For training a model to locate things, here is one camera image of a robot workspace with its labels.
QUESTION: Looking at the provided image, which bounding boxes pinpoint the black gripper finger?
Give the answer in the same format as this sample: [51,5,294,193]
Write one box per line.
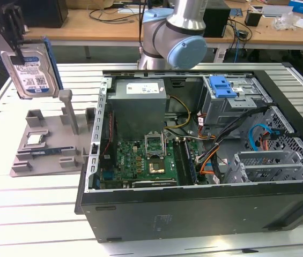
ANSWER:
[10,32,26,65]

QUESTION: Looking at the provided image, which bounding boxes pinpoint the hard disk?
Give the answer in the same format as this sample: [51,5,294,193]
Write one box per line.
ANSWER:
[0,36,64,100]

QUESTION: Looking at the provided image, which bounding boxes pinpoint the coloured disk power wire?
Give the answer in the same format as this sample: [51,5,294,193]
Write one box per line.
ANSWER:
[258,133,271,151]

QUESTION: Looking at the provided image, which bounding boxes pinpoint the silver perforated disk bay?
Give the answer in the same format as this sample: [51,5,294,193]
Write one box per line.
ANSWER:
[225,105,303,184]

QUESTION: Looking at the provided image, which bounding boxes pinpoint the large black box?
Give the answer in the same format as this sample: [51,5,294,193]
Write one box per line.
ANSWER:
[19,0,69,29]

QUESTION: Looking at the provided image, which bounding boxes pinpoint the silver CPU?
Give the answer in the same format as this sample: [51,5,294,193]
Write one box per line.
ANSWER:
[26,135,45,147]

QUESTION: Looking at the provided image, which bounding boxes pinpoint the dark blue RAM stick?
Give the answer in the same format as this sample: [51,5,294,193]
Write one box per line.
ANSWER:
[30,149,61,157]

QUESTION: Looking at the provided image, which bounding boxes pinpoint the grey parts rack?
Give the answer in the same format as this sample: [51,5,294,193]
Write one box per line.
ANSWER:
[8,89,98,179]

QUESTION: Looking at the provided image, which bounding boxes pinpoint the black case fan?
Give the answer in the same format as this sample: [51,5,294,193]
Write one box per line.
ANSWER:
[99,110,117,168]

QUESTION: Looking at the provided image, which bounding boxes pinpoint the grey power supply unit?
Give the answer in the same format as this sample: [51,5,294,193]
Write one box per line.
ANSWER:
[107,79,167,141]

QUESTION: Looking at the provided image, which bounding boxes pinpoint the green motherboard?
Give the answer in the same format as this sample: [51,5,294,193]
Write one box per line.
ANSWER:
[99,131,208,190]

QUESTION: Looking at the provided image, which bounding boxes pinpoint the metal socket cover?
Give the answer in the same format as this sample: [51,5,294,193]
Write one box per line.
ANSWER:
[144,132,167,159]

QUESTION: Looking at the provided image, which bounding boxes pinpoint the CPU socket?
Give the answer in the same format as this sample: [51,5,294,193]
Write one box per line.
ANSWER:
[147,157,166,175]

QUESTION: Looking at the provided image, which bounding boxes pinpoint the black graphics card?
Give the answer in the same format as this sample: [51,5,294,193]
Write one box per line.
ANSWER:
[131,179,179,188]

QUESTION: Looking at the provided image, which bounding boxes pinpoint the black RAM slot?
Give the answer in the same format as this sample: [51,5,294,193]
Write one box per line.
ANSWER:
[172,138,187,186]

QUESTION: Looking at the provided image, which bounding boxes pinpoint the installed RAM stick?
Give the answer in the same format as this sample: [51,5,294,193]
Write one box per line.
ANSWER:
[184,138,196,185]

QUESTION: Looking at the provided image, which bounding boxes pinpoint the black computer tower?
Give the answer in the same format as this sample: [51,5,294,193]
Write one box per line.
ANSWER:
[203,0,231,38]

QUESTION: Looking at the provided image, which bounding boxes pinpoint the blue plastic drive latch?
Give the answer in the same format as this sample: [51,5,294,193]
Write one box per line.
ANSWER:
[209,76,238,99]

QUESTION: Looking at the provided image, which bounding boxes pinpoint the silver drive cage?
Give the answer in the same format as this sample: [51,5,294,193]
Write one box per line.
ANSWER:
[199,75,274,126]

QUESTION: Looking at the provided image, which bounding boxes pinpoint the black PC case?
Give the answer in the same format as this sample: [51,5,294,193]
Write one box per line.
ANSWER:
[75,68,303,244]

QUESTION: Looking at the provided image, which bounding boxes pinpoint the small black box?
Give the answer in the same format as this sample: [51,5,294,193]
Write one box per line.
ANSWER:
[245,9,263,27]

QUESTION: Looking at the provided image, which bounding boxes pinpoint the grey flat box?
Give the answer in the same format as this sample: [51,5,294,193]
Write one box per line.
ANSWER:
[262,5,294,18]

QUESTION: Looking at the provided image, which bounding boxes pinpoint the clear plastic bits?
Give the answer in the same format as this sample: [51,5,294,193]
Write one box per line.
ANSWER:
[273,14,302,30]

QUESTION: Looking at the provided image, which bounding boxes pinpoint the yellow black wire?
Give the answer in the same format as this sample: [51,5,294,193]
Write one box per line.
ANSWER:
[167,95,193,129]

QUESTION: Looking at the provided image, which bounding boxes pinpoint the black sleeved wire bundle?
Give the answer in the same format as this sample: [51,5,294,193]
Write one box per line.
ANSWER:
[195,104,275,176]

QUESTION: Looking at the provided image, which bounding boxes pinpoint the blue hanging cable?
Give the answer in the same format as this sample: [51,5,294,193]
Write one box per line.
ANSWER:
[234,22,242,63]

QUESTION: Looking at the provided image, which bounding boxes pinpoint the blue data wire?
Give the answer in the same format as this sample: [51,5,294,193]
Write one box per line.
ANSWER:
[248,124,278,153]

